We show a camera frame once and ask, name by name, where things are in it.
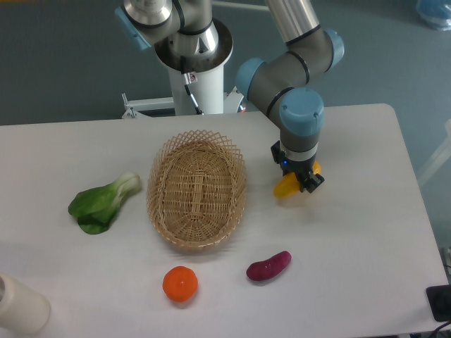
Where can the blue plastic bag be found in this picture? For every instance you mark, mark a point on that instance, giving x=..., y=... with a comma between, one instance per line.
x=435, y=13

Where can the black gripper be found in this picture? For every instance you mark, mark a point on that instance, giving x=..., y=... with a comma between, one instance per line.
x=308, y=180

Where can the purple sweet potato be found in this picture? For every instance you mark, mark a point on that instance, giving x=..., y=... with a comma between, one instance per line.
x=264, y=270

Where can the cream white cylinder bottle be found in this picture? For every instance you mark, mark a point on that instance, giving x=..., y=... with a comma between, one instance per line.
x=23, y=310

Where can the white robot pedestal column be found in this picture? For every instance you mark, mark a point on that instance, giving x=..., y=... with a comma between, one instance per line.
x=195, y=66

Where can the black device at edge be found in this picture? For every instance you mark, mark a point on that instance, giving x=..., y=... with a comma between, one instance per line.
x=439, y=302

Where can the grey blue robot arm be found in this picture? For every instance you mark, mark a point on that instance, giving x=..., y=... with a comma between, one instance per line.
x=278, y=88

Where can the green bok choy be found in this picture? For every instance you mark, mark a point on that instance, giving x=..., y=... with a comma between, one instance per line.
x=95, y=209

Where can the woven wicker basket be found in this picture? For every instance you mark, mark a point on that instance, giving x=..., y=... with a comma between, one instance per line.
x=197, y=189

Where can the orange tangerine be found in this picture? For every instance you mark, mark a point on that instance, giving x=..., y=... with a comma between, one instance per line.
x=180, y=284

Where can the yellow mango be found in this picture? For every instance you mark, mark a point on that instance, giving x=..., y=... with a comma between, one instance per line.
x=289, y=184

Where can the white metal base frame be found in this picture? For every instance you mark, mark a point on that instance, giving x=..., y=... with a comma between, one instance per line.
x=151, y=104

